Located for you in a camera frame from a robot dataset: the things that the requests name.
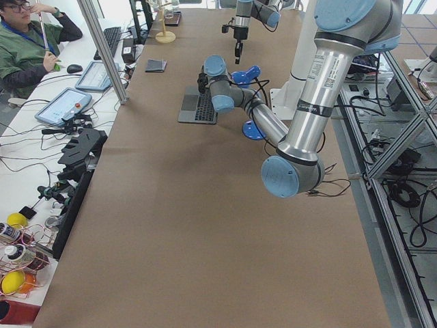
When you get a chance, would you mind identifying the aluminium frame rail structure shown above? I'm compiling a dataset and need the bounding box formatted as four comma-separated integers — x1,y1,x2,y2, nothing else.
338,44,436,327

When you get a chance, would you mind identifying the black tool holder rack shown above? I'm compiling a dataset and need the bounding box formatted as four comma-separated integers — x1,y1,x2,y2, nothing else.
57,128,108,182

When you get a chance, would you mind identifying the yellow ball in basket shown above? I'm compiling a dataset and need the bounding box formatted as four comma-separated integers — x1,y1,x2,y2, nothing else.
1,271,26,295

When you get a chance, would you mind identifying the copper wire basket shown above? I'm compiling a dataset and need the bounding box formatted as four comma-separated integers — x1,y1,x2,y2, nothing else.
1,223,56,299

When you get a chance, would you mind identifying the wooden mug tree stand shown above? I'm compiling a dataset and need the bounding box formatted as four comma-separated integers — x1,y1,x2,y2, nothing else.
147,0,176,44

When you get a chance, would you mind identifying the dark wooden tray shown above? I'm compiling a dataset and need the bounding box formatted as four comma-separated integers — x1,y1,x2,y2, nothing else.
165,12,182,27

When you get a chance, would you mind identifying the black computer mouse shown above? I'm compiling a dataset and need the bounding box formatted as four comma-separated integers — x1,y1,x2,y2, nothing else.
66,64,83,74

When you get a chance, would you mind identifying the person in green shirt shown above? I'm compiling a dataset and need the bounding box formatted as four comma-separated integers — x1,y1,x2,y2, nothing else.
1,1,83,99

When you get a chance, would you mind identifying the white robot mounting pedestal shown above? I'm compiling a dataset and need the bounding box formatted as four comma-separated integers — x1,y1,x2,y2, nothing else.
270,0,318,120

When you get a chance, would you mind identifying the teach pendant tablet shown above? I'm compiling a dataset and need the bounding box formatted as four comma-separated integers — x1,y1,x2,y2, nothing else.
34,87,92,126
74,61,112,92

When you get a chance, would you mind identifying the blue desk lamp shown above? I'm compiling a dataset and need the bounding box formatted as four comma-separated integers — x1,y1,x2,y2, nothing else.
230,64,267,141

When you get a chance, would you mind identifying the lower teach pendant tablet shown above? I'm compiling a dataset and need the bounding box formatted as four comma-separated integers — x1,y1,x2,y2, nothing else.
34,87,92,126

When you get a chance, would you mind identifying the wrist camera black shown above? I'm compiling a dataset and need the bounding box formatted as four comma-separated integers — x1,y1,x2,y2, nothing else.
221,24,234,33

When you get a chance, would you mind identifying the black keyboard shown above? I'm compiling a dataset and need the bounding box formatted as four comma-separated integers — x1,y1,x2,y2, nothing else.
103,27,122,57

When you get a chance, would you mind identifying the black power adapter box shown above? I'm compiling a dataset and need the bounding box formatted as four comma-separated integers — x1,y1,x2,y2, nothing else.
122,38,136,64

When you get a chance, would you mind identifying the grey felt pouch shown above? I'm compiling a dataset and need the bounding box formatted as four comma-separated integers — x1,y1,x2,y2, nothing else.
145,59,167,72

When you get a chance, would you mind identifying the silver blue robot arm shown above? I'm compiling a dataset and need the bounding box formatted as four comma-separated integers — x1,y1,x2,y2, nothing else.
222,0,290,64
203,1,403,197

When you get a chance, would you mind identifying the aluminium frame post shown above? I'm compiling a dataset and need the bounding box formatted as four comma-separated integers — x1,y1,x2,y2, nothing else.
77,0,128,105

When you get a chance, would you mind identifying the upper teach pendant tablet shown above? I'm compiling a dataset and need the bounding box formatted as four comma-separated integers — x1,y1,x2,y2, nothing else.
74,61,112,92

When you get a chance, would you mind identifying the grey laptop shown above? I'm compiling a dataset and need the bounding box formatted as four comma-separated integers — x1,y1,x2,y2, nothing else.
178,86,218,124

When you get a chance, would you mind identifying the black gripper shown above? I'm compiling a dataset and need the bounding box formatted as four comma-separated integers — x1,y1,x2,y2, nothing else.
197,66,207,93
233,26,249,64

